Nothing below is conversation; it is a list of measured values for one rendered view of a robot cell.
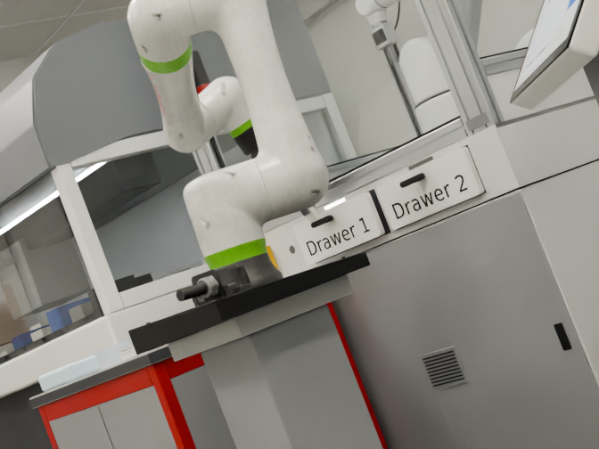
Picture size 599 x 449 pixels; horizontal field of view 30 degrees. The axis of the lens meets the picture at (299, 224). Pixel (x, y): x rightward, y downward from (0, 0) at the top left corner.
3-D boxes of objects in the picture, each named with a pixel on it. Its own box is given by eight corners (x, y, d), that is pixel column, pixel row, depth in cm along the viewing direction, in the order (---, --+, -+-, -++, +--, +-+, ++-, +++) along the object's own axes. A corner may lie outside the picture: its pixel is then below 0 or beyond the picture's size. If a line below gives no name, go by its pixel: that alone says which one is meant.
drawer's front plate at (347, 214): (381, 235, 266) (364, 191, 266) (307, 265, 287) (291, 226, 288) (386, 233, 267) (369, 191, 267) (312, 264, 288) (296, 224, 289)
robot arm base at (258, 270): (205, 304, 206) (195, 273, 206) (157, 320, 216) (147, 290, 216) (298, 273, 225) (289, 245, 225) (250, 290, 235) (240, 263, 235)
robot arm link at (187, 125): (203, 52, 241) (171, 22, 245) (162, 82, 237) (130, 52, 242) (222, 142, 273) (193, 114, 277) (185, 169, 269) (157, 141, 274)
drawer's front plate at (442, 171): (480, 193, 243) (462, 147, 244) (392, 231, 265) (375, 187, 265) (486, 191, 244) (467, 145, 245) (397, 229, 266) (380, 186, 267)
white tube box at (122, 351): (110, 366, 294) (103, 347, 295) (95, 372, 301) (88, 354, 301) (149, 351, 302) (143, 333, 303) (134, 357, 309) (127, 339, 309)
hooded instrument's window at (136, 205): (105, 314, 325) (51, 170, 328) (-100, 411, 458) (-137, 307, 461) (369, 224, 400) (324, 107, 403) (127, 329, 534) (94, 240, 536)
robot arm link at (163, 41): (192, 11, 223) (176, -34, 229) (131, 28, 222) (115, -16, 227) (203, 64, 239) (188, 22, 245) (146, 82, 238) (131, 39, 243)
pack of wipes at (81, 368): (103, 369, 289) (97, 353, 289) (75, 379, 281) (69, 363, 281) (69, 382, 298) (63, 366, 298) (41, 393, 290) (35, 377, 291)
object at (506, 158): (520, 187, 237) (494, 124, 238) (247, 298, 314) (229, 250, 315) (726, 112, 300) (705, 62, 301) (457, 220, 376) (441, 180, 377)
